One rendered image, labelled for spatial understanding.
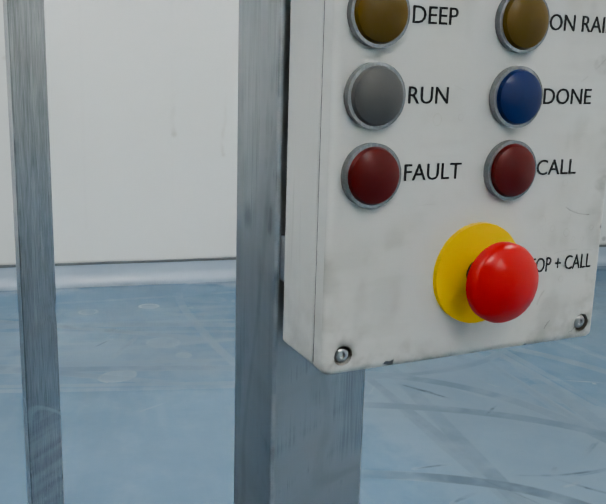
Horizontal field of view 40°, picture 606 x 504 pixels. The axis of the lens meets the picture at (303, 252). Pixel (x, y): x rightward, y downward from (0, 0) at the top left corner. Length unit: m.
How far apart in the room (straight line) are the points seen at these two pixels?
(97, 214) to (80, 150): 0.29
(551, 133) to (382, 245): 0.11
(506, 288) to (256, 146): 0.15
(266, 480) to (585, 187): 0.24
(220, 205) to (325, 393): 3.39
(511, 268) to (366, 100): 0.11
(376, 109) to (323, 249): 0.07
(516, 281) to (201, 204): 3.46
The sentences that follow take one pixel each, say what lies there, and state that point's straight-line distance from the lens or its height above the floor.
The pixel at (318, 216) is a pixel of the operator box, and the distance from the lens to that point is 0.39.
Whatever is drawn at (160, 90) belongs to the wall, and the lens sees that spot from 3.76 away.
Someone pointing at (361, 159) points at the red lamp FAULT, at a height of 0.96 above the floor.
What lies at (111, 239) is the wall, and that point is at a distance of 3.83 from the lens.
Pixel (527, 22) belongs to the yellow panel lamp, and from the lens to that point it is 0.43.
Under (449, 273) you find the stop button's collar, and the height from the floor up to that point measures 0.91.
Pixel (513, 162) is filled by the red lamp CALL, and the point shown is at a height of 0.96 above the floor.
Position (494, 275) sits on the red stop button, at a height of 0.91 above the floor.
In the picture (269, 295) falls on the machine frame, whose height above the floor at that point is 0.88.
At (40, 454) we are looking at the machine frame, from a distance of 1.67.
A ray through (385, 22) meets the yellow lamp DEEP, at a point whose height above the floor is 1.02.
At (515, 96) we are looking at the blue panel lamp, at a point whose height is 0.99.
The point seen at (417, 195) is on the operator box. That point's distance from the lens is 0.41.
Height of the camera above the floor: 1.01
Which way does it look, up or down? 13 degrees down
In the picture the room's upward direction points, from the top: 2 degrees clockwise
